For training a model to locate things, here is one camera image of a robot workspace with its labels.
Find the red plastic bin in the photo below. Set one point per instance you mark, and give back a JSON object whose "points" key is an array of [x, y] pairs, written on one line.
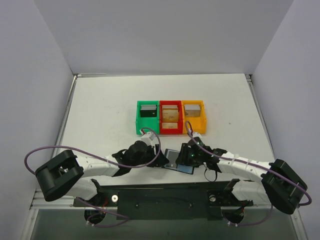
{"points": [[177, 131]]}

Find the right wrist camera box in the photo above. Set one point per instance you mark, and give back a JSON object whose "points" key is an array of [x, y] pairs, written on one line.
{"points": [[193, 134]]}

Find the aluminium frame rail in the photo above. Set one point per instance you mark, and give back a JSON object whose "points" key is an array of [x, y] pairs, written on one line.
{"points": [[62, 125]]}

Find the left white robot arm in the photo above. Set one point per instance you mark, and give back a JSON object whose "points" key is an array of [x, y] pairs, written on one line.
{"points": [[95, 167]]}

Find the black card stack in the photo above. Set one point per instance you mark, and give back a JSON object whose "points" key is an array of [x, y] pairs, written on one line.
{"points": [[148, 110]]}

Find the orange plastic bin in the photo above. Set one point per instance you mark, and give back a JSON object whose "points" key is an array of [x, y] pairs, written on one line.
{"points": [[199, 124]]}

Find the dark grey credit card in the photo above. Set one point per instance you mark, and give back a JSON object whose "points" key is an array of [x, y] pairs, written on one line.
{"points": [[172, 156]]}

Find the blue credit card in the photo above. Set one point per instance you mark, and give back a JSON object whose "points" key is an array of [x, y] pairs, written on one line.
{"points": [[185, 169]]}

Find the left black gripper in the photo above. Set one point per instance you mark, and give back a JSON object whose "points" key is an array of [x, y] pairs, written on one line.
{"points": [[158, 157]]}

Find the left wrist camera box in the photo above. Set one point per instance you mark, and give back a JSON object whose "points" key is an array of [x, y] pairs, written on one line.
{"points": [[148, 138]]}

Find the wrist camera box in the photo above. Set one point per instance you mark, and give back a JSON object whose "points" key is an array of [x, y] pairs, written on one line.
{"points": [[148, 138], [193, 134]]}

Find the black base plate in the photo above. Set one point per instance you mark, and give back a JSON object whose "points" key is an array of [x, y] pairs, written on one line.
{"points": [[171, 201]]}

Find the green plastic bin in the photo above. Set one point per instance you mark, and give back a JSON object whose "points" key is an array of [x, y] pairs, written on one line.
{"points": [[149, 122]]}

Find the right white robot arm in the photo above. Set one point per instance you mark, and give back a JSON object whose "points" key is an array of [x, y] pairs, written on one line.
{"points": [[274, 183]]}

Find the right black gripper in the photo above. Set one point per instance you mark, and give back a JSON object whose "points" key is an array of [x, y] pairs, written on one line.
{"points": [[182, 157]]}

